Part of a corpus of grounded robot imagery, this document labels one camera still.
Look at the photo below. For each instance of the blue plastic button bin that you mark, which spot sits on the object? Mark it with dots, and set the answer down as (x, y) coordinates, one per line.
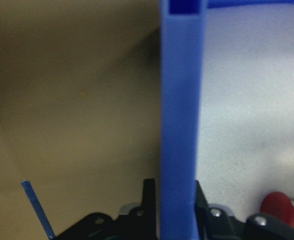
(179, 100)

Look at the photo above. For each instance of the red mushroom push button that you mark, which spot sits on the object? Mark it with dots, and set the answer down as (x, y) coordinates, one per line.
(279, 210)

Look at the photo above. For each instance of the white foam liner under buttons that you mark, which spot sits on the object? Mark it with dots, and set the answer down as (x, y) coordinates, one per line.
(249, 100)

